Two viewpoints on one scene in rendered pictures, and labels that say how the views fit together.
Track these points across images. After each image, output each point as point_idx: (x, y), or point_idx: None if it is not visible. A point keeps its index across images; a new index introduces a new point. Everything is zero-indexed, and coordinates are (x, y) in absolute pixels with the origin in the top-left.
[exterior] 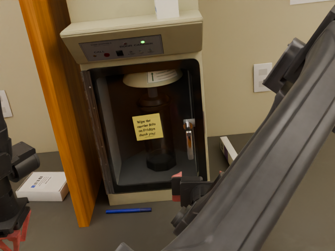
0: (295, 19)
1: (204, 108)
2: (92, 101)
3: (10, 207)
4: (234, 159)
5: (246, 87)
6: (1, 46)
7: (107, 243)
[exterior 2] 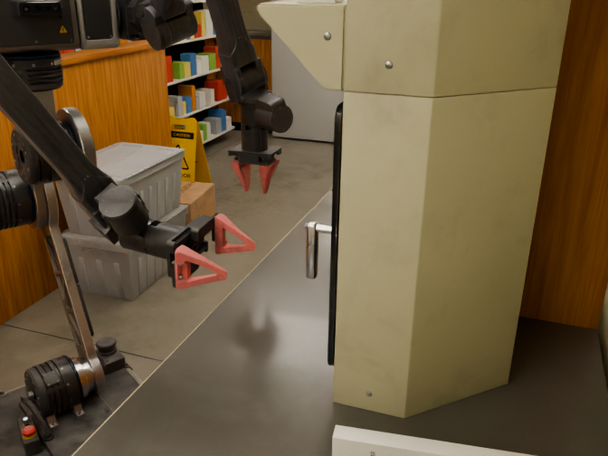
0: None
1: (339, 217)
2: None
3: (243, 140)
4: (409, 438)
5: None
6: None
7: (297, 294)
